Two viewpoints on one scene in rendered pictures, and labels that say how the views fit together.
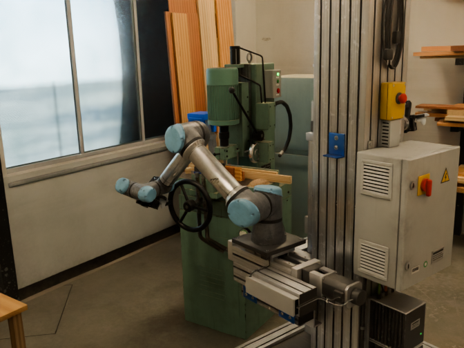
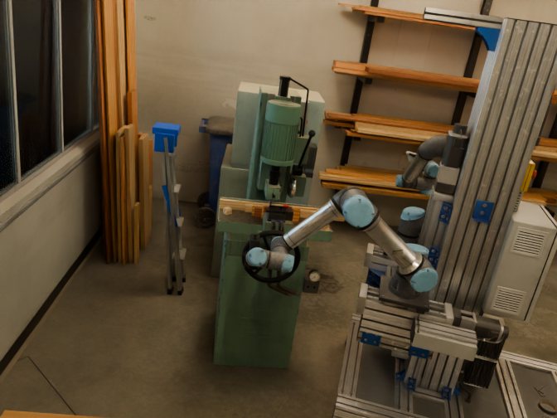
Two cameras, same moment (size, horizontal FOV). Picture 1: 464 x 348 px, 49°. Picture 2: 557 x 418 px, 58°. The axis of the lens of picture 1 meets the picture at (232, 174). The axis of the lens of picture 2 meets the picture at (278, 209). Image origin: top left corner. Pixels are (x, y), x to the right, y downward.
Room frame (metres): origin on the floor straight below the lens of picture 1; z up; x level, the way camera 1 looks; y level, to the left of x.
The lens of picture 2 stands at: (0.87, 1.69, 1.93)
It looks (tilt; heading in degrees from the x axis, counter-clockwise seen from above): 21 degrees down; 319
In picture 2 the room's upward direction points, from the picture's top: 8 degrees clockwise
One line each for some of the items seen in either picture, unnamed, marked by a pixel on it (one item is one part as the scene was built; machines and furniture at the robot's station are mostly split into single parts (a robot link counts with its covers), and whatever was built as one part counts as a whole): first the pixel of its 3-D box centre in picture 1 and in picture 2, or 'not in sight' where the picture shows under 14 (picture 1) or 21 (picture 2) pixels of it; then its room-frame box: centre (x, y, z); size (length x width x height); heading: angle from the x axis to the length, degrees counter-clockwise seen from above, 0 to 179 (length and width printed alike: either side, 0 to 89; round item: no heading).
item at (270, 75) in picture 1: (273, 83); (301, 114); (3.02, -0.25, 1.40); 0.10 x 0.06 x 0.16; 147
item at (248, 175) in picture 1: (246, 174); (295, 212); (2.75, -0.08, 0.92); 0.55 x 0.02 x 0.04; 57
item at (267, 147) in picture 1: (264, 151); (297, 184); (2.90, -0.19, 1.02); 0.09 x 0.07 x 0.12; 57
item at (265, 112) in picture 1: (266, 115); (300, 148); (2.93, -0.21, 1.23); 0.09 x 0.08 x 0.15; 147
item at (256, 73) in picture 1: (250, 123); (271, 153); (3.07, -0.12, 1.16); 0.22 x 0.22 x 0.72; 57
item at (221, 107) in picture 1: (222, 96); (280, 133); (2.83, 0.04, 1.35); 0.18 x 0.18 x 0.31
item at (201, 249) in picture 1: (238, 257); (255, 288); (2.93, -0.03, 0.36); 0.58 x 0.45 x 0.71; 147
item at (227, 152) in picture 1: (226, 152); (272, 190); (2.84, 0.03, 1.03); 0.14 x 0.07 x 0.09; 147
